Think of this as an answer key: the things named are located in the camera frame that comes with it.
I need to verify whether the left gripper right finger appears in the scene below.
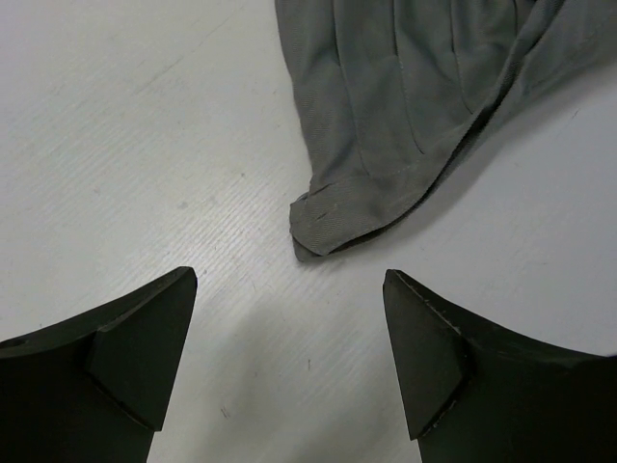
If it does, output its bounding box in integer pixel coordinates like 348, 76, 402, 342
383, 269, 616, 462

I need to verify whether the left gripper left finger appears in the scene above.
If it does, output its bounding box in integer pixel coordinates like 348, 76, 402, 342
1, 266, 197, 462

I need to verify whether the grey pleated skirt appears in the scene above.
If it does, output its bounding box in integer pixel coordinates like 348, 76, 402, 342
275, 1, 616, 261

